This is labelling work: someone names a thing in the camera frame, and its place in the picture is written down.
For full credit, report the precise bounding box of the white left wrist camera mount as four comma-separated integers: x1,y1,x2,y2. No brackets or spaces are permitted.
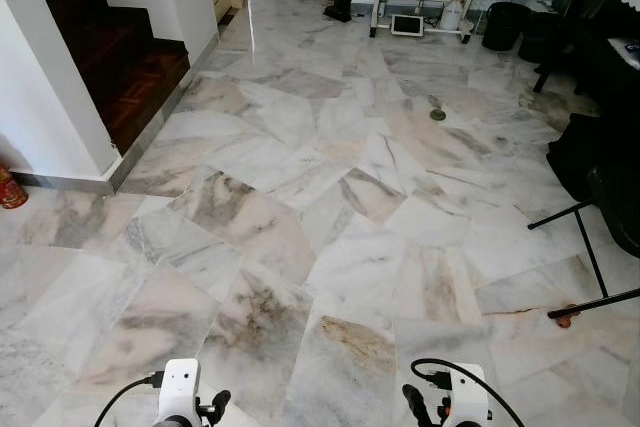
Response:
158,358,202,424

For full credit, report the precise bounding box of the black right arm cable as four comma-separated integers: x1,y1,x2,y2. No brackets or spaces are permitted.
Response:
410,358,527,427

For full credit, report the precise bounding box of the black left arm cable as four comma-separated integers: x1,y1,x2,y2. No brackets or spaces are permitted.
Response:
94,372,164,427

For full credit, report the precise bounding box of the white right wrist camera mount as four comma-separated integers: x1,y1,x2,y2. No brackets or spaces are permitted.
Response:
440,364,492,425

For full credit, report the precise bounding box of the dark wooden staircase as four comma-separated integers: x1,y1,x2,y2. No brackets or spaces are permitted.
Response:
24,0,192,155

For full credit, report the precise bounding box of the white plastic bottle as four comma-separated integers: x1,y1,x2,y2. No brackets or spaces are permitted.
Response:
440,0,467,32

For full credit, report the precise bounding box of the black metal leg frame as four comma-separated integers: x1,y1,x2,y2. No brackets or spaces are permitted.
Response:
527,201,640,321

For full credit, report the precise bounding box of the white framed tablet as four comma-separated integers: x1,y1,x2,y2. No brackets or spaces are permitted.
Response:
391,13,427,39

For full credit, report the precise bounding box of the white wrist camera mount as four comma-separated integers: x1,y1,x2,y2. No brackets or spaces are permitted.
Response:
158,358,202,424
440,364,492,425

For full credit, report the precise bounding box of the red cylindrical object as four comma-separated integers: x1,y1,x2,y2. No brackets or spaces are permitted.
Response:
0,161,28,211

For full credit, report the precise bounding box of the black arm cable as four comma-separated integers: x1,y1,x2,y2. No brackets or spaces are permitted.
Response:
410,358,527,427
94,372,164,427

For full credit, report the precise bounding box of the black round bin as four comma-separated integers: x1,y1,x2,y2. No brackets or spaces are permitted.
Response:
520,9,567,64
482,1,532,54

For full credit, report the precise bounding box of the black chair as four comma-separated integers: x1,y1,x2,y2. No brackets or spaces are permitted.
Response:
546,111,640,259

